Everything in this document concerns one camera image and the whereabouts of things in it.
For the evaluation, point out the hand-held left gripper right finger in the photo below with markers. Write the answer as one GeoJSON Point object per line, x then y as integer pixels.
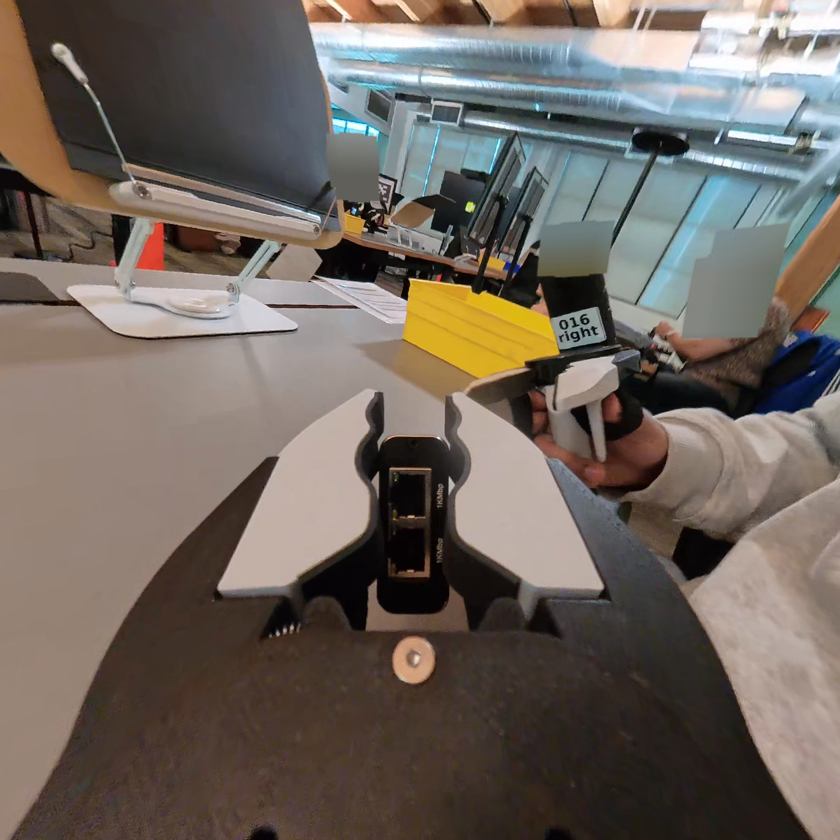
{"type": "Point", "coordinates": [525, 512]}

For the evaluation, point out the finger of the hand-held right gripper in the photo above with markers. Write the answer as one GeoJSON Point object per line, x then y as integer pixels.
{"type": "Point", "coordinates": [502, 382]}

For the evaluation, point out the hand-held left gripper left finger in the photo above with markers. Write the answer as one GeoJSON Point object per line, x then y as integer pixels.
{"type": "Point", "coordinates": [308, 512]}

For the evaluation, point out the yellow plastic bin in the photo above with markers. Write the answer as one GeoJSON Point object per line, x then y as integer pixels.
{"type": "Point", "coordinates": [472, 328]}

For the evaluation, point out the black network adapter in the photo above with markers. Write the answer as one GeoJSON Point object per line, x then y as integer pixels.
{"type": "Point", "coordinates": [413, 525]}

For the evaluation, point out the person's right forearm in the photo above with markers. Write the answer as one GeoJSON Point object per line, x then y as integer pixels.
{"type": "Point", "coordinates": [735, 453]}

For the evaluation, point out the person's right hand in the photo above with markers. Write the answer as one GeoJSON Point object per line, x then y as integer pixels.
{"type": "Point", "coordinates": [630, 459]}

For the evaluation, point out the white printed paper sheet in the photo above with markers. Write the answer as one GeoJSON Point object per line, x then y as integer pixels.
{"type": "Point", "coordinates": [367, 298]}

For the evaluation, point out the black round ceiling lamp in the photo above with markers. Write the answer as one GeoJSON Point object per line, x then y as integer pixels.
{"type": "Point", "coordinates": [659, 141]}

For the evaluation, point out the open cardboard box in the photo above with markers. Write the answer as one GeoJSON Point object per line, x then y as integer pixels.
{"type": "Point", "coordinates": [420, 213]}

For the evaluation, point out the small yellow bin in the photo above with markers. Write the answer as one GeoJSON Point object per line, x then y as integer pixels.
{"type": "Point", "coordinates": [354, 224]}

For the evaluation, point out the blue jacket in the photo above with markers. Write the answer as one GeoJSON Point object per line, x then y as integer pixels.
{"type": "Point", "coordinates": [800, 374]}

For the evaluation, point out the silver pipe bundle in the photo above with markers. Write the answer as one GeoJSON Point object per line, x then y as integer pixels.
{"type": "Point", "coordinates": [525, 59]}

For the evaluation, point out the white laptop stand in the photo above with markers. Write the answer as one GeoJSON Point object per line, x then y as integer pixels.
{"type": "Point", "coordinates": [177, 302]}

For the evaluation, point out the orange traffic cone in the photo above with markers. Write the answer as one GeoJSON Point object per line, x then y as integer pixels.
{"type": "Point", "coordinates": [151, 249]}

